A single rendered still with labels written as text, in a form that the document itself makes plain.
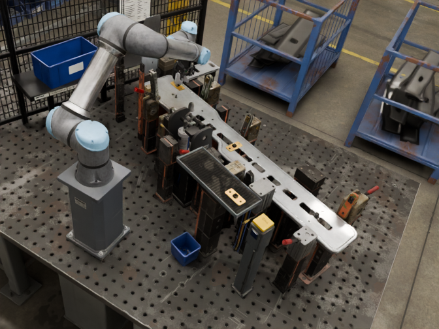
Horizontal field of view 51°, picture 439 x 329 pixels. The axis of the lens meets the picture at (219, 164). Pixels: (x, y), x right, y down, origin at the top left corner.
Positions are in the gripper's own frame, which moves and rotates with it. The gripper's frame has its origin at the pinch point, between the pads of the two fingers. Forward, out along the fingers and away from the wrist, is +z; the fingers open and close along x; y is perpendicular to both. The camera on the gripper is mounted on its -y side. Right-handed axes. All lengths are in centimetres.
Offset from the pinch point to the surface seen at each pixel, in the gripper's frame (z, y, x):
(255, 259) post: 6, 99, -35
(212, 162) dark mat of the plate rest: -11, 60, -29
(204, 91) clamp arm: 6.6, 6.5, 14.4
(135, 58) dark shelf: 9.1, -38.2, -0.4
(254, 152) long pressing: 6, 55, 6
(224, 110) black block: 9.0, 21.9, 16.1
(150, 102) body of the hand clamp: 4.2, 2.8, -18.8
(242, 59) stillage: 100, -100, 169
